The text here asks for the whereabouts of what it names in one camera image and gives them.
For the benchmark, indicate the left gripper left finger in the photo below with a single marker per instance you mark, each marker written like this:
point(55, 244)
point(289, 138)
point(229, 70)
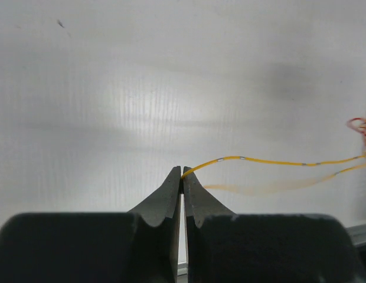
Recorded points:
point(161, 203)

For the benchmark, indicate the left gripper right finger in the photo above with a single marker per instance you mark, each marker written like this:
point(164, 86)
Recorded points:
point(199, 203)

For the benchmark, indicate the aluminium mounting rail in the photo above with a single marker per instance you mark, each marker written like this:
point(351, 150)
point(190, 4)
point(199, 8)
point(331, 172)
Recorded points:
point(358, 235)

